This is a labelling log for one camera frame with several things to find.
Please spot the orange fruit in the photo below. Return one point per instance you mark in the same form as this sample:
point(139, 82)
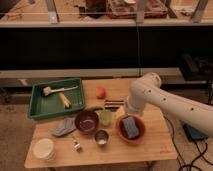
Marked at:
point(100, 92)

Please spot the grey folded cloth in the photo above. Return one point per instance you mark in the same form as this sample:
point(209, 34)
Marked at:
point(65, 127)

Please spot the green plastic tray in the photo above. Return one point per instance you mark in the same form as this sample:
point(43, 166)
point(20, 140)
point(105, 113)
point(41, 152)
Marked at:
point(45, 107)

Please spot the blue sponge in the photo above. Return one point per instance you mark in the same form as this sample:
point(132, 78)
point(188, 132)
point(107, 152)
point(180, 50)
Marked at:
point(130, 127)

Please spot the striped red black block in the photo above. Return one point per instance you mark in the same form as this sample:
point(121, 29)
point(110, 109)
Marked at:
point(113, 103)

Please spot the small metal cup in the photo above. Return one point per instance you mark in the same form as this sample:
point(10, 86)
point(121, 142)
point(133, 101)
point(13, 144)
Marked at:
point(101, 137)

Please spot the yellow corn cob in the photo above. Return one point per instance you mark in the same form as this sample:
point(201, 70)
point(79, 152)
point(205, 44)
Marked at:
point(66, 103)

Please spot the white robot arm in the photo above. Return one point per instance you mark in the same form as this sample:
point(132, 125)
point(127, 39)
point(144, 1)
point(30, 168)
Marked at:
point(146, 89)

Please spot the orange bowl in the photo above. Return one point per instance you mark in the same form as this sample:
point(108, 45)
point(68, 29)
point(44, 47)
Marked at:
point(122, 133)

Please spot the green plastic cup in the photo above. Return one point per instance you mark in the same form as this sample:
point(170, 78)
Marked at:
point(105, 117)

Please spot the dark red bowl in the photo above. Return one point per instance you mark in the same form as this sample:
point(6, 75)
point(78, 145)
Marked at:
point(87, 122)

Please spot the white stacked plates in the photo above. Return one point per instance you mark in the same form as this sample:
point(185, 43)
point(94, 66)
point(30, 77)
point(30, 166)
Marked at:
point(44, 149)

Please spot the blue box on floor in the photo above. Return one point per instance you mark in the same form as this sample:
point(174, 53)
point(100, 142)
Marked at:
point(193, 134)

